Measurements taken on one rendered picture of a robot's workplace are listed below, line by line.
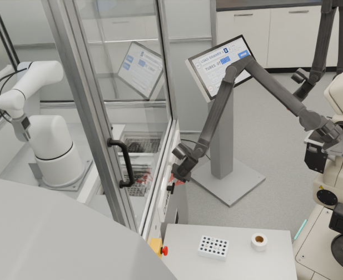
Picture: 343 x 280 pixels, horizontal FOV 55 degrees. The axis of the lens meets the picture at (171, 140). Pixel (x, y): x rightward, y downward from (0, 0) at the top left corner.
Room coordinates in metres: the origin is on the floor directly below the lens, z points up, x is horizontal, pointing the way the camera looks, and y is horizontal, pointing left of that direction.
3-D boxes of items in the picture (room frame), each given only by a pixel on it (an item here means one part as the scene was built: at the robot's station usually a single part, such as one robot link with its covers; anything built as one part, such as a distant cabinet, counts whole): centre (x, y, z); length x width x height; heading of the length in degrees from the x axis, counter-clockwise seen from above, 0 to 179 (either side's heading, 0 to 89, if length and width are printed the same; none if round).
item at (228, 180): (2.06, -0.43, 0.51); 0.50 x 0.45 x 1.02; 34
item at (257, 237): (0.86, -0.33, 0.78); 0.07 x 0.07 x 0.04
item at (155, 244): (0.83, 0.12, 0.88); 0.07 x 0.05 x 0.07; 166
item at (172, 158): (1.46, -0.01, 0.87); 0.29 x 0.02 x 0.11; 166
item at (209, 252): (0.86, -0.12, 0.78); 0.12 x 0.08 x 0.04; 66
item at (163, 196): (1.15, 0.06, 0.87); 0.29 x 0.02 x 0.11; 166
